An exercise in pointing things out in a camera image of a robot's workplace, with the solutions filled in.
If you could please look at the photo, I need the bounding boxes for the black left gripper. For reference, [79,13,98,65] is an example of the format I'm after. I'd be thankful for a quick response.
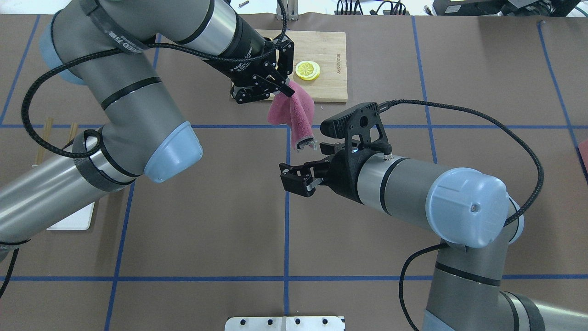
[219,35,295,104]

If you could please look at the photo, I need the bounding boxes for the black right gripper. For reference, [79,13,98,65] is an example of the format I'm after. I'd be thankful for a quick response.
[279,149,369,203]

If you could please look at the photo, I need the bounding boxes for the pink microfiber cloth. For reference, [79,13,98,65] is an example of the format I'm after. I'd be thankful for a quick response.
[267,81,317,149]

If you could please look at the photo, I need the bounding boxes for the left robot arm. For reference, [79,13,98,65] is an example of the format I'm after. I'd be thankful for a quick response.
[1,0,294,258]

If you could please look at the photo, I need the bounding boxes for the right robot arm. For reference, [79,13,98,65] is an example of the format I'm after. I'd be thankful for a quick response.
[279,148,587,331]

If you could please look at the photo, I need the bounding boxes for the yellow lemon slice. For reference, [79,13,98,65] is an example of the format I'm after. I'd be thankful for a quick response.
[294,60,321,81]

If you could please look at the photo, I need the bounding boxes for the bamboo cutting board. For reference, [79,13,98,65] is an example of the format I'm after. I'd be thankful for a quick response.
[286,31,347,103]

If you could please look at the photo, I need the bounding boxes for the wooden chopstick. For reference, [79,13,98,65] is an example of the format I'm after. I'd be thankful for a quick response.
[34,117,53,167]
[68,122,79,144]

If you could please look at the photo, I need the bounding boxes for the white rectangular tray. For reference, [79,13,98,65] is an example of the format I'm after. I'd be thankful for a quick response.
[47,202,95,231]

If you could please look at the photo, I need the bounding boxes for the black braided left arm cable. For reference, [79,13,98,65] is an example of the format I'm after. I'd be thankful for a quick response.
[0,0,288,298]

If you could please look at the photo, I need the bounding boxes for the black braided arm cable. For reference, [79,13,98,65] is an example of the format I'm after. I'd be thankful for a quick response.
[378,99,544,331]
[0,0,288,298]

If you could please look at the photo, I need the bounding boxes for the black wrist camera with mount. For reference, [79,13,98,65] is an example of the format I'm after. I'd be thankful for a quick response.
[320,102,393,160]

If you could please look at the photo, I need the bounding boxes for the metal bracket at table edge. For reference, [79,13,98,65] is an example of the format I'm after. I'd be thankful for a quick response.
[276,0,300,21]

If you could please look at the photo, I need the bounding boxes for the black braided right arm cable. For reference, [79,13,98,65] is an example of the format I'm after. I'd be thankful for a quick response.
[378,99,544,331]

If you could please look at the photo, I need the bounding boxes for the metal base plate with bolts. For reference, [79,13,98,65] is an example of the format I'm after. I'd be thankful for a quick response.
[224,316,346,331]

